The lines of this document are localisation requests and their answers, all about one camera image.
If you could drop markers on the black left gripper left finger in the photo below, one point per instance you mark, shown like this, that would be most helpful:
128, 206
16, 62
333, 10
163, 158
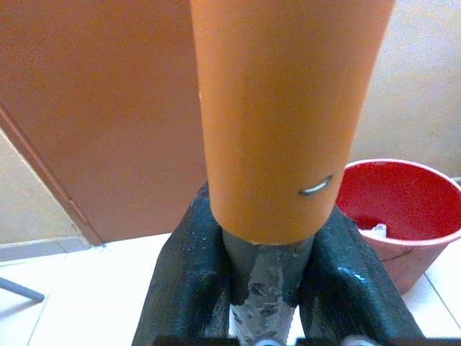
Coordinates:
187, 274

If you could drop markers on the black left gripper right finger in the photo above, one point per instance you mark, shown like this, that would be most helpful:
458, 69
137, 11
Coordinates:
345, 288

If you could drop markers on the clear plastic item in bucket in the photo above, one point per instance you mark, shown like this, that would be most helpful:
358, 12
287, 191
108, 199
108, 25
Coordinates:
378, 230

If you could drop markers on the red plastic bucket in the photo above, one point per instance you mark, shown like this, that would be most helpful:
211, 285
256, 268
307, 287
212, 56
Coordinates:
399, 212

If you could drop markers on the grey metal leg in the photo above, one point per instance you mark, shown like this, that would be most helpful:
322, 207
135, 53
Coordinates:
22, 289

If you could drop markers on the brown wooden door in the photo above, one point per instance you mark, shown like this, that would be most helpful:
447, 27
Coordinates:
104, 115

